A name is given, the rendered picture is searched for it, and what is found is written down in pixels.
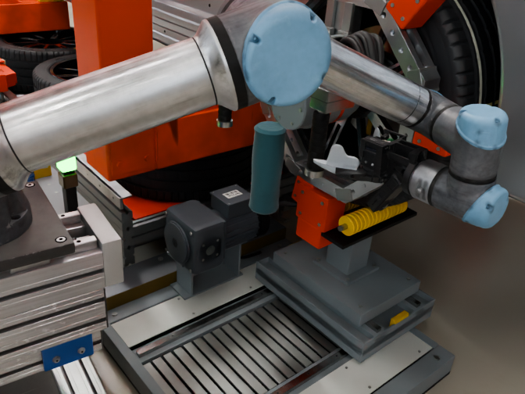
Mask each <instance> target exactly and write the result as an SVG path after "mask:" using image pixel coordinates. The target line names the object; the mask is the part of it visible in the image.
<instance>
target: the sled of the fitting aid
mask: <svg viewBox="0 0 525 394"><path fill-rule="evenodd" d="M255 278H256V279H257V280H258V281H260V282H261V283H262V284H263V285H265V286H266V287H267V288H268V289H269V290H270V291H271V292H273V293H274V294H275V295H277V296H278V297H279V298H281V299H282V300H283V301H284V302H286V304H288V305H289V306H290V307H291V308H293V309H294V310H295V311H296V312H298V313H299V314H300V315H302V316H303V317H304V318H305V319H306V320H307V321H308V322H310V323H311V324H312V325H314V326H315V327H316V328H318V329H319V330H320V331H321V332H322V333H324V334H325V335H326V336H327V337H328V338H330V339H331V340H332V341H333V342H335V343H336V344H337V345H338V346H340V347H341V348H342V349H343V350H344V351H345V352H346V353H348V354H349V355H350V356H352V357H353V358H354V359H356V360H357V361H358V362H360V363H362V362H363V361H364V360H366V359H367V358H369V357H370V356H372V355H373V354H374V353H376V352H378V351H379V350H381V349H383V348H384V347H385V346H387V345H388V344H390V343H391V342H393V341H394V340H396V339H397V338H399V337H400V336H402V335H404V334H405V333H406V332H407V331H409V330H411V329H412V328H414V327H415V326H417V325H418V324H420V323H421V322H423V321H425V320H426V319H427V318H428V317H430V315H431V312H432V309H433V306H434V301H435V299H434V298H433V297H431V296H430V295H428V294H427V293H425V292H423V291H422V290H420V289H419V290H418V292H416V293H414V294H412V295H411V296H409V297H408V298H406V299H404V300H402V301H401V302H400V303H397V304H396V305H394V306H393V307H391V308H389V309H388V310H386V311H384V312H383V313H381V314H379V315H378V316H376V317H375V318H373V319H371V320H370V321H367V322H366V323H365V324H363V325H361V326H359V327H358V326H357V325H356V324H354V323H353V322H351V321H350V320H349V319H348V318H347V317H345V316H344V315H342V314H341V313H339V312H338V311H337V310H336V309H335V308H333V307H332V306H331V305H329V304H328V303H326V302H325V301H324V300H322V299H321V298H320V297H319V296H317V295H316V294H315V293H313V292H312V291H310V290H309V289H308V288H306V287H305V286H304V285H303V284H301V283H300V282H299V281H297V280H296V279H295V278H293V277H292V276H291V275H290V274H288V273H287V272H286V271H284V270H283V269H281V268H280V267H278V266H277V265H276V264H275V263H274V262H273V254H272V255H270V256H267V257H265V258H262V259H261V260H257V261H256V270H255Z"/></svg>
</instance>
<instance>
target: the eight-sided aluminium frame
mask: <svg viewBox="0 0 525 394"><path fill-rule="evenodd" d="M294 1H297V2H301V3H303V4H305V5H307V6H308V7H309V8H310V9H311V10H312V11H313V12H314V11H315V10H316V9H317V8H318V7H319V6H320V4H321V3H322V2H323V1H324V0H294ZM337 1H338V2H343V3H345V2H351V3H355V5H357V6H361V7H364V8H368V9H372V10H373V12H374V14H375V16H376V18H377V20H378V22H379V24H380V26H381V28H382V30H383V32H384V34H385V36H386V38H387V40H388V42H389V45H390V46H391V49H392V51H393V53H394V54H395V57H396V59H397V60H398V63H399V65H400V67H401V68H402V71H403V73H404V74H405V77H407V78H409V79H410V80H412V81H414V82H416V83H417V84H420V85H422V86H424V87H425V88H428V89H430V90H434V91H439V83H440V79H441V77H440V75H439V73H438V71H437V66H435V65H434V63H433V61H432V59H431V57H430V55H429V53H428V51H427V49H426V47H425V45H424V43H423V41H422V39H421V37H420V35H419V33H418V31H417V29H416V28H411V29H404V30H402V29H401V28H400V27H399V26H398V24H397V23H396V22H395V20H394V18H393V16H392V15H391V14H390V13H389V12H388V10H387V8H386V5H387V4H388V2H389V1H390V0H337ZM414 47H415V48H414ZM260 106H261V109H262V114H264V116H265V118H266V120H267V121H273V122H277V123H279V122H278V121H277V119H276V117H275V116H274V114H273V110H272V106H271V105H269V104H266V103H264V102H260ZM398 133H399V134H402V135H405V136H407V137H406V141H409V142H411V143H413V136H414V133H415V131H413V130H411V129H409V128H407V127H405V126H403V125H401V124H400V128H399V132H398ZM307 159H308V153H307V151H306V150H305V146H304V145H303V143H302V140H301V138H300V136H299V134H298V132H297V129H295V130H288V129H287V131H286V134H285V144H284V160H285V165H286V166H287V167H288V169H289V171H290V172H291V173H292V174H294V175H295V176H296V177H297V176H299V177H301V178H302V179H303V180H305V181H307V182H308V183H310V184H312V185H313V186H315V187H317V188H318V189H320V190H322V191H324V192H326V193H327V194H329V195H331V196H333V197H335V198H336V199H337V200H338V201H342V202H343V203H345V204H346V203H349V202H352V201H354V200H357V199H360V198H362V197H364V196H367V195H368V194H370V193H371V192H374V191H376V190H377V189H379V188H380V187H381V186H382V185H383V184H384V182H383V183H373V182H369V181H356V182H354V181H353V180H350V179H347V178H344V177H340V176H337V175H336V174H333V173H331V172H329V171H327V170H325V169H324V172H323V176H322V177H321V178H311V177H307V176H305V175H304V169H305V165H307V161H308V160H307Z"/></svg>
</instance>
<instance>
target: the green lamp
mask: <svg viewBox="0 0 525 394"><path fill-rule="evenodd" d="M57 167H58V168H59V169H60V170H61V171H62V172H63V173H64V172H68V171H71V170H75V169H76V168H77V165H76V157H75V156H74V157H72V158H69V159H66V160H63V161H61V162H58V163H57Z"/></svg>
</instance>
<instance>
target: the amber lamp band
mask: <svg viewBox="0 0 525 394"><path fill-rule="evenodd" d="M74 172H75V171H74ZM58 177H59V184H60V185H61V186H62V187H63V188H64V189H68V188H74V187H77V186H78V179H77V173H76V172H75V173H74V174H68V175H65V176H64V175H63V174H62V173H60V171H59V172H58Z"/></svg>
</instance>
